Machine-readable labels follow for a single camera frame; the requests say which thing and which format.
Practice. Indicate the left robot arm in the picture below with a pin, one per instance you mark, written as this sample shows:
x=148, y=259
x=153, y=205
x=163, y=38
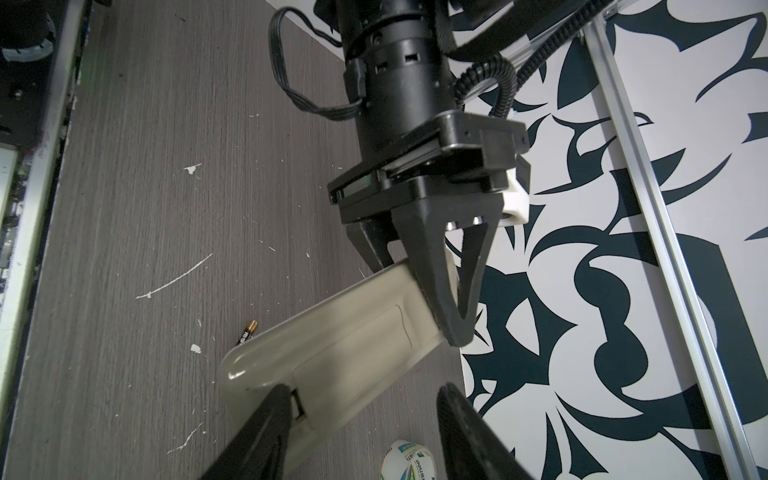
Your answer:
x=403, y=65

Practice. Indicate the large clear printed tape roll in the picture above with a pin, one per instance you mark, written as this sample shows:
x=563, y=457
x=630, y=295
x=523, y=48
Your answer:
x=405, y=460

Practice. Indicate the gold black AA battery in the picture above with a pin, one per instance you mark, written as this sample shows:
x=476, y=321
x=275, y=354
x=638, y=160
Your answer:
x=248, y=332

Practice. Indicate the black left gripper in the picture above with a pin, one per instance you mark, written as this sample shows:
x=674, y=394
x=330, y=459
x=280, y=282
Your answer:
x=456, y=152

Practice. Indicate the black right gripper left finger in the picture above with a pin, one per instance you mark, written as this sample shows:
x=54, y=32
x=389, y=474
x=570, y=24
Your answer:
x=259, y=449

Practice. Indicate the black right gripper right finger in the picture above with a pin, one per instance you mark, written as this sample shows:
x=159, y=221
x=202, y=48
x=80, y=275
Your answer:
x=470, y=448

